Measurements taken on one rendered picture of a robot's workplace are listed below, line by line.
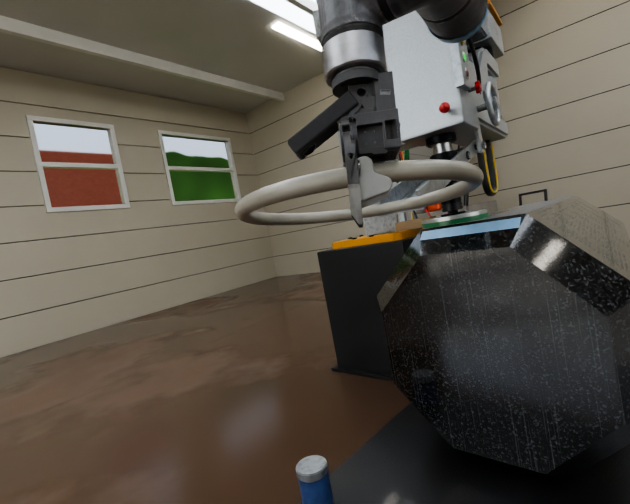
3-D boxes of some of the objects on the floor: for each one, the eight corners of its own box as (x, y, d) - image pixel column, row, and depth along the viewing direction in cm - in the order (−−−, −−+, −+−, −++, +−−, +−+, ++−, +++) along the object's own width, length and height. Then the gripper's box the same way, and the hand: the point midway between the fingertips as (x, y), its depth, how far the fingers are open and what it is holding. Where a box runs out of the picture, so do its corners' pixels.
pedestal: (331, 371, 230) (309, 253, 227) (389, 336, 277) (371, 238, 274) (429, 387, 184) (404, 240, 181) (479, 343, 231) (459, 225, 228)
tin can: (315, 489, 124) (308, 451, 124) (340, 498, 118) (333, 458, 117) (296, 509, 116) (288, 470, 116) (321, 520, 110) (313, 478, 110)
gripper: (395, 52, 48) (412, 217, 47) (387, 93, 60) (401, 224, 59) (328, 62, 49) (344, 224, 48) (334, 100, 61) (347, 230, 60)
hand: (355, 218), depth 54 cm, fingers closed on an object, 5 cm apart
